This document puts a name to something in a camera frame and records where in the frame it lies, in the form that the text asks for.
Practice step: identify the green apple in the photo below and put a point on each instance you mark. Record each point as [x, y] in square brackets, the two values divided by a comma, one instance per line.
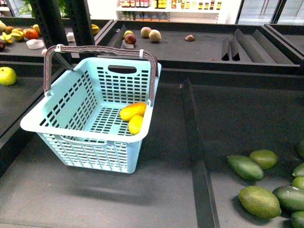
[8, 76]

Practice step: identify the black divider bar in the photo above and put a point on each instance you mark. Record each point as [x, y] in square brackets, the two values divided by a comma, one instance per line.
[206, 211]

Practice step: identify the green avocado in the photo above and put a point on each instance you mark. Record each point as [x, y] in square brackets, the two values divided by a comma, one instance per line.
[245, 167]

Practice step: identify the light blue plastic basket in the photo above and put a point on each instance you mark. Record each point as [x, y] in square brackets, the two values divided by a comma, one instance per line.
[85, 89]

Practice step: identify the yellow lemon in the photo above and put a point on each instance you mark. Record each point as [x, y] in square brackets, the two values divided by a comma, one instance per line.
[135, 124]

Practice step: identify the yellow orange mango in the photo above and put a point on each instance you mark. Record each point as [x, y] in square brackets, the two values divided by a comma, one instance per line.
[129, 111]

